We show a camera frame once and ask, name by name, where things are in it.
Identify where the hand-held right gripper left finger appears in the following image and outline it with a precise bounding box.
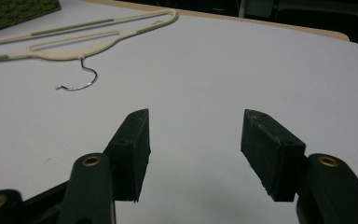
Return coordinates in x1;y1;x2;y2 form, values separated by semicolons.
57;108;152;224

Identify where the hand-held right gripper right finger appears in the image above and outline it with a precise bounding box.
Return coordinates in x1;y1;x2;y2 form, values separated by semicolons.
240;108;358;224

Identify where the beige plastic clothes hanger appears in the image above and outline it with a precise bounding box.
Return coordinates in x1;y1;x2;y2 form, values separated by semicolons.
0;8;180;91

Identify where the green knitted garment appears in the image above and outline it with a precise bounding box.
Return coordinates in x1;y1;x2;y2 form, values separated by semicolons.
0;0;62;36

